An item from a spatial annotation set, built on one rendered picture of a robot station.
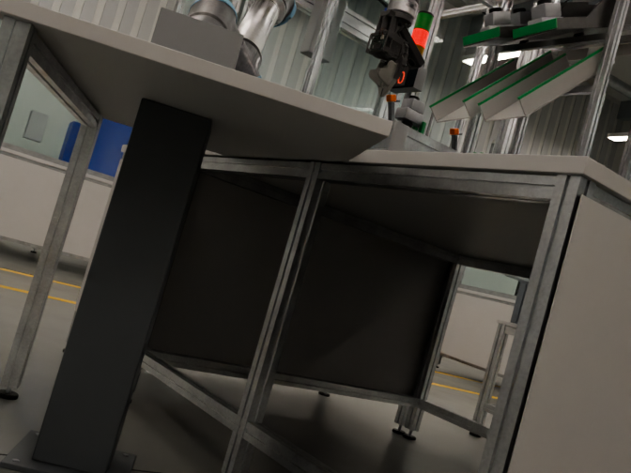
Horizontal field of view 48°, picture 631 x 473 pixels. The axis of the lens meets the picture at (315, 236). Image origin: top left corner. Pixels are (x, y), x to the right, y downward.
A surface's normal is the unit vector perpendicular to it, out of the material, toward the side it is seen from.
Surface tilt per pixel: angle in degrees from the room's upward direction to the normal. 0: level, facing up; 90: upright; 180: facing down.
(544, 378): 90
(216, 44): 90
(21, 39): 90
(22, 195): 90
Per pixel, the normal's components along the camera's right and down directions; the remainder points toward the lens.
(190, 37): 0.16, -0.01
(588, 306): 0.58, 0.11
